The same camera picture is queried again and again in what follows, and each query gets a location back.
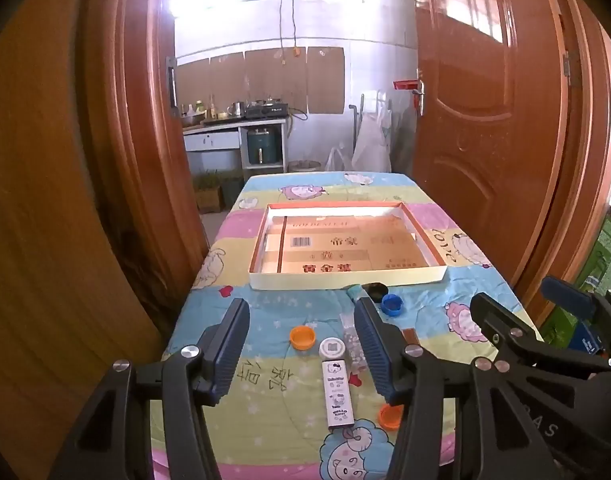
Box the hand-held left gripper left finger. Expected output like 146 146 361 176
48 297 251 480

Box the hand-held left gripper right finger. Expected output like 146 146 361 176
354 296 566 480

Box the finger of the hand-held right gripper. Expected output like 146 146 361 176
469 292 553 361
541 276 611 323

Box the clear floral gloss tube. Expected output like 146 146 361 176
339 312 369 376

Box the white printed lighter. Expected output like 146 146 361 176
321 358 356 429

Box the dark orange bottle cap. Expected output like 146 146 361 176
378 403 405 430

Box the light orange bottle cap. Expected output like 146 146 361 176
290 326 317 351

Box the shallow orange-rimmed cardboard box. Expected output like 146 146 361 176
248 201 447 291

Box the green printed box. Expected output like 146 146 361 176
540 210 611 346

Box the flattened printed cardboard sheet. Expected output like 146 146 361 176
262 214 433 275

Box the wooden plant crate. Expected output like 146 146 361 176
193 172 224 214

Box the dark plant pot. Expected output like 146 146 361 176
220 177 245 211

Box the carved wooden door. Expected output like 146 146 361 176
408 0 571 281

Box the green air fryer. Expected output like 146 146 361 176
247 128 281 166

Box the white plastic bag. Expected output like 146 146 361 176
325 144 356 172

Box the white kitchen counter cabinet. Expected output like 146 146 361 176
182 115 289 171

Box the white woven sack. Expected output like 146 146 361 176
351 107 392 173

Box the plain brown wooden door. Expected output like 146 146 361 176
0 0 171 461

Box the grey pipe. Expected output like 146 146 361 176
349 104 360 161

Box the black gas stove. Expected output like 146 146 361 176
246 102 290 118

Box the metal door strike plate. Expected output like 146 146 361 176
166 55 177 111

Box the silver door handle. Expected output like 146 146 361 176
411 80 427 117

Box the cardboard wall lining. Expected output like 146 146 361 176
176 46 346 116

